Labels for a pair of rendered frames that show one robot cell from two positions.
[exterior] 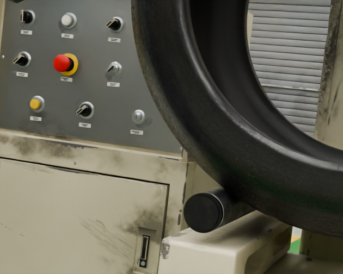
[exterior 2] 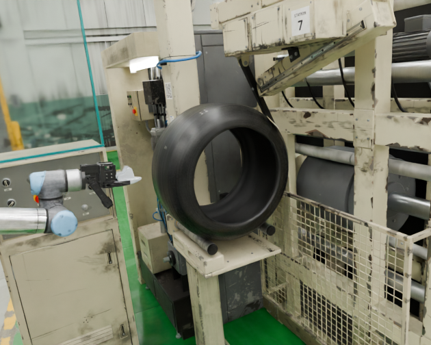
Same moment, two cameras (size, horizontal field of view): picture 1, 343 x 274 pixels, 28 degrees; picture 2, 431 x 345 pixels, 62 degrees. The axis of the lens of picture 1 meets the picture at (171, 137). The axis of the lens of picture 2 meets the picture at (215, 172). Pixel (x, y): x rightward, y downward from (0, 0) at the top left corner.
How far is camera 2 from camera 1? 1.02 m
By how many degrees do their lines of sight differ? 47
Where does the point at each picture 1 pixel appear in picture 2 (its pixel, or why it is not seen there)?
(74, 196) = (70, 252)
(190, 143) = (202, 233)
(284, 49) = not seen: outside the picture
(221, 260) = (220, 259)
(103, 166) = (79, 234)
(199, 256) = (215, 260)
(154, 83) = (188, 221)
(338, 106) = not seen: hidden behind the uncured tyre
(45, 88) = not seen: hidden behind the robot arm
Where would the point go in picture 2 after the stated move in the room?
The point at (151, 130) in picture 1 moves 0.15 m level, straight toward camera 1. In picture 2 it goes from (92, 211) to (108, 215)
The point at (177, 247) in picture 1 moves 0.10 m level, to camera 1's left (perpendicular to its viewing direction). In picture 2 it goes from (209, 261) to (190, 272)
